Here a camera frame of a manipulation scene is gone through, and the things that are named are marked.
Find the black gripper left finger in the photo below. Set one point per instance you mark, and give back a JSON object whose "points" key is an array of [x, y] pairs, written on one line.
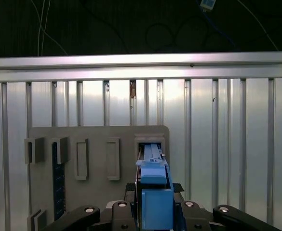
{"points": [[121, 216]]}

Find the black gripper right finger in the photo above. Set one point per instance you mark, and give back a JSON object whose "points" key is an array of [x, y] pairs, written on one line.
{"points": [[193, 216]]}

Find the hard disk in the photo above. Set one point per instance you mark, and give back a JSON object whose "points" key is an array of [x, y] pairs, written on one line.
{"points": [[155, 173]]}

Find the grey parts rack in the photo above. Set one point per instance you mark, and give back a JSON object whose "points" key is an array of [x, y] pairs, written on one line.
{"points": [[97, 190]]}

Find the RAM stick in rack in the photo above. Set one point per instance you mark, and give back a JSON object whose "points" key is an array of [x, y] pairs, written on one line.
{"points": [[58, 183]]}

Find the small blue white device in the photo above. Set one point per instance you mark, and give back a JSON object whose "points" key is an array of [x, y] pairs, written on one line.
{"points": [[207, 3]]}

